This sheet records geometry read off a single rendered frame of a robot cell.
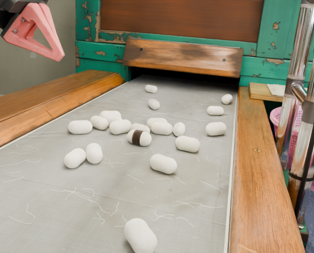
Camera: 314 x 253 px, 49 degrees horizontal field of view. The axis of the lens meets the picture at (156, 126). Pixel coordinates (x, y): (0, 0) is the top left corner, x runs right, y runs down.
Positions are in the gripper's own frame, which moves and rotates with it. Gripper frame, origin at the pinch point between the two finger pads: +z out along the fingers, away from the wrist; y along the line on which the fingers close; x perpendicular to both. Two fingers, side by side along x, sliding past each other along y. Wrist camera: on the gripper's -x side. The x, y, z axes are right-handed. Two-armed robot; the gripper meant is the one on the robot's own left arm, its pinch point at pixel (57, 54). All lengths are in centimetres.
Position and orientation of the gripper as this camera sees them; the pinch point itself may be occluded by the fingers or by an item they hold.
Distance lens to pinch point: 52.6
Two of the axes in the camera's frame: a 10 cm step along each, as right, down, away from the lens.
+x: -6.8, 6.4, 3.6
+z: 7.0, 7.1, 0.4
